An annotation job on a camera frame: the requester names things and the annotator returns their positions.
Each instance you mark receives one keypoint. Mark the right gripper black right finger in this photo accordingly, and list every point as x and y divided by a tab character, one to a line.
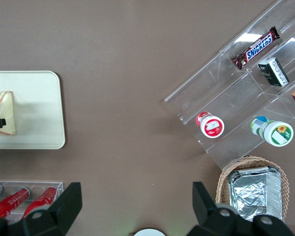
209	216

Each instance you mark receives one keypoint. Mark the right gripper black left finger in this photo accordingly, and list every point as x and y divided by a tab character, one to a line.
56	211

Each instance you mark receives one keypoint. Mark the triangle sandwich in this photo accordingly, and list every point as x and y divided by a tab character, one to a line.
5	108

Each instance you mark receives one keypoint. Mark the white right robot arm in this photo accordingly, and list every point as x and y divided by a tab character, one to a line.
149	232

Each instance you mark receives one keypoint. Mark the oval light wicker basket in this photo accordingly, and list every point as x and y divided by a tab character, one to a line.
222	182

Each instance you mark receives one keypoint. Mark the beige plastic tray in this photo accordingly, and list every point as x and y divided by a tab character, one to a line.
39	110

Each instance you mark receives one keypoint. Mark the clear acrylic bottle rack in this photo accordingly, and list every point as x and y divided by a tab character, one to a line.
59	186

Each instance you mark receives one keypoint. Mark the aluminium foil container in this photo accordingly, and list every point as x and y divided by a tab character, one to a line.
250	194

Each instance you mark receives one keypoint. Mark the red lid yogurt cup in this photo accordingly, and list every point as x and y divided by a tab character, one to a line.
210	125

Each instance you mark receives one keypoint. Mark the green lid yogurt cup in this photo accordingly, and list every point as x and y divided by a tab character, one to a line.
273	131

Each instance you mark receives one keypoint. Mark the clear acrylic stepped rack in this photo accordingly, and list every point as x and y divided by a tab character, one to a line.
236	98

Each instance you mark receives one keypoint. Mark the small black white box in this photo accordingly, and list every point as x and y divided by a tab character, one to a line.
273	71

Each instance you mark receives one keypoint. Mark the Snickers chocolate bar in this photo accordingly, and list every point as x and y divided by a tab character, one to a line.
256	49

